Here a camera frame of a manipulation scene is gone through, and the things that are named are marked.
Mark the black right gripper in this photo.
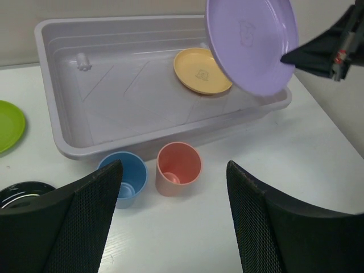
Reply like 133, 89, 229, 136
280, 1, 363, 81

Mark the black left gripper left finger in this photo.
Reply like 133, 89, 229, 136
1, 160, 123, 272

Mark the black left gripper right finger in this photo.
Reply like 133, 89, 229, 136
226, 161, 363, 272

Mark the purple plate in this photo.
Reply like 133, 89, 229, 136
205, 0, 299, 96

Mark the yellow plate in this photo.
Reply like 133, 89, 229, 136
173, 48, 232, 96

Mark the lavender plastic bin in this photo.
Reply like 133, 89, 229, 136
34, 15, 292, 160

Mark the black plate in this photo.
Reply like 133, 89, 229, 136
1, 181, 56, 209

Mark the blue cup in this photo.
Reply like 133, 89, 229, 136
97, 151, 148, 209

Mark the pink cup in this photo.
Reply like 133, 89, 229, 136
155, 142, 202, 197

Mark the green plate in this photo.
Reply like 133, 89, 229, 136
1, 100, 26, 153

